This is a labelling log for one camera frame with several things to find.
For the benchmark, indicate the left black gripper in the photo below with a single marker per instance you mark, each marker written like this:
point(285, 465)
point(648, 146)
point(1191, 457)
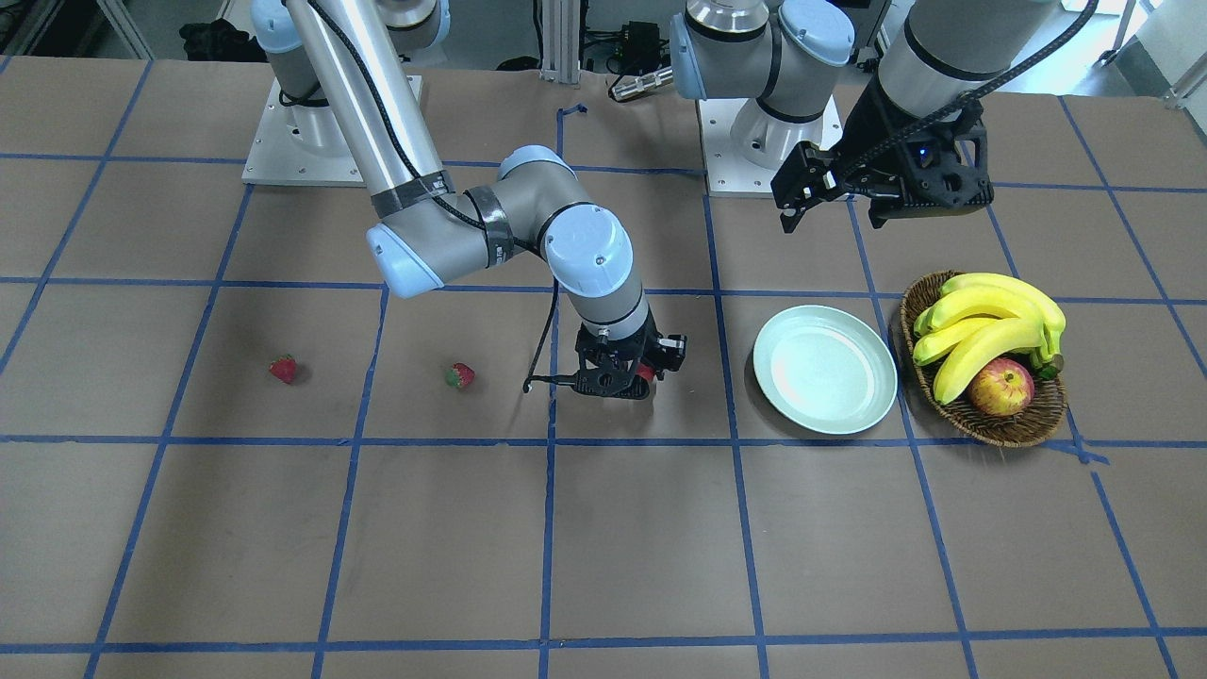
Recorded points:
point(866, 132)

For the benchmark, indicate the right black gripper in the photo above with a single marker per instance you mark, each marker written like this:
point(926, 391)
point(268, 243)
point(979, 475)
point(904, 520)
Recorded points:
point(670, 351)

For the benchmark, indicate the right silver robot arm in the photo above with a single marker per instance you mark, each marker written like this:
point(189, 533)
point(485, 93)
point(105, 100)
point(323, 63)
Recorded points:
point(345, 58)

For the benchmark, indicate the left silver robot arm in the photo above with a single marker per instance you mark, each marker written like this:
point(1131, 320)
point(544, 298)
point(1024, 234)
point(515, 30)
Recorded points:
point(788, 57)

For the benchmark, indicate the light green plate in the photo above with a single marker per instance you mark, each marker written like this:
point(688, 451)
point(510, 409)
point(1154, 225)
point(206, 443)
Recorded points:
point(825, 369)

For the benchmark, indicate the yellow banana bunch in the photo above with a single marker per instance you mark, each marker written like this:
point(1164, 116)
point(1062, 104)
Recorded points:
point(980, 317)

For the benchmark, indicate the red apple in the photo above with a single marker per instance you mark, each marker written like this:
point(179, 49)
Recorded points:
point(1002, 388)

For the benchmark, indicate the woven wicker basket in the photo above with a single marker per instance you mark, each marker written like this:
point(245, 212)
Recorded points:
point(1035, 424)

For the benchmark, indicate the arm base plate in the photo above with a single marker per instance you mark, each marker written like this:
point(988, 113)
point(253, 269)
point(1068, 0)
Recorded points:
point(745, 160)
point(299, 145)

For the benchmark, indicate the aluminium frame post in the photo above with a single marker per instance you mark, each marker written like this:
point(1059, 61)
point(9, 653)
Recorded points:
point(560, 31)

